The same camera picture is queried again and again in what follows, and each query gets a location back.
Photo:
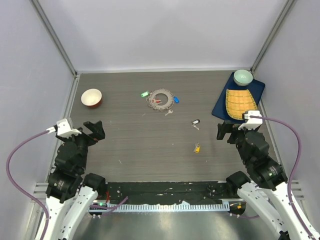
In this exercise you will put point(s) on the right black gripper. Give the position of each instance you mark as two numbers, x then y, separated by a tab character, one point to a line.
227	127

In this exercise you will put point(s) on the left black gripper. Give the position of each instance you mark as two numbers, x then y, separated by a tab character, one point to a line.
97	130

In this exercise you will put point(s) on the black key tag with key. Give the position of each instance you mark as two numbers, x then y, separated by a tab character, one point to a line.
194	123

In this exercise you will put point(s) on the green key tag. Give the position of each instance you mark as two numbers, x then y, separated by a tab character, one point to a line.
144	94

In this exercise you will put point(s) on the large silver keyring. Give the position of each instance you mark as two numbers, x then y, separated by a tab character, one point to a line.
165	105

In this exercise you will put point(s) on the red key tag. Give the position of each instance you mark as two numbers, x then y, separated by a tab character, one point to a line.
156	101

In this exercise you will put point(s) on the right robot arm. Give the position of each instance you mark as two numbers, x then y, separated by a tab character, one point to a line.
265	186

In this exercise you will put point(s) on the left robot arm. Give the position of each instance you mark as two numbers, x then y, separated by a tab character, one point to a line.
70	191

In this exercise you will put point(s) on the yellow woven bamboo plate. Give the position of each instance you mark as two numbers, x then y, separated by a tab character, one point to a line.
238	102

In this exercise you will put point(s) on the red bowl white inside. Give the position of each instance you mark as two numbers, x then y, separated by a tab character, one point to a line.
92	98

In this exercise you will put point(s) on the yellow key tag with key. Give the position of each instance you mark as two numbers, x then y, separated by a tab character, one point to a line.
197	148

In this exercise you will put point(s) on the blue tray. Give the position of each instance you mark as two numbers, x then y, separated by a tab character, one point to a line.
256	89

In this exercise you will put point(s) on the light green bowl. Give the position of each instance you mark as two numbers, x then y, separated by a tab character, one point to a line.
242	77

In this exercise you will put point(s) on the blue key tag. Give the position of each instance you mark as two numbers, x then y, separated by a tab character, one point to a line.
176	100

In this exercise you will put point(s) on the loose silver key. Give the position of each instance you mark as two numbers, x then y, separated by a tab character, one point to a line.
170	111

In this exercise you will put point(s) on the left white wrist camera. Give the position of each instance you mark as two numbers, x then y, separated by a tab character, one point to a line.
64	129

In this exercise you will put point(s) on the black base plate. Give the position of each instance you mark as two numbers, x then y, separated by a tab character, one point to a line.
169	193

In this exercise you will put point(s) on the white slotted cable duct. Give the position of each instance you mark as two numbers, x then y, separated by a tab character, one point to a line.
183	207

